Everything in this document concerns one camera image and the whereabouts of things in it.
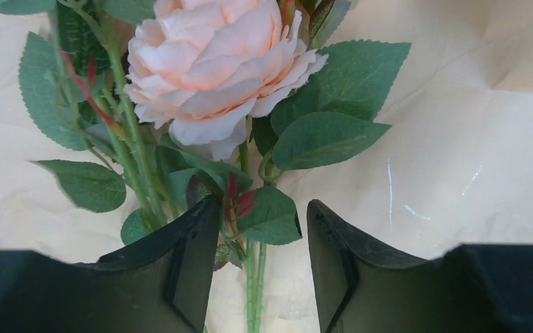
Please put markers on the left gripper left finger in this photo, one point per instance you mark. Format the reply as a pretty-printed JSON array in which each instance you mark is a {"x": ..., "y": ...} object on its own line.
[{"x": 159, "y": 283}]

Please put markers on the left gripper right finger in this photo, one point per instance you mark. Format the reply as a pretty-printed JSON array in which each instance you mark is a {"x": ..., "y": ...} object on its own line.
[{"x": 365, "y": 285}]

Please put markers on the orange peach flower stem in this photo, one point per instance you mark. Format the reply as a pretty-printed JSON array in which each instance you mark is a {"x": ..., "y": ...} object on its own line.
[{"x": 179, "y": 100}]

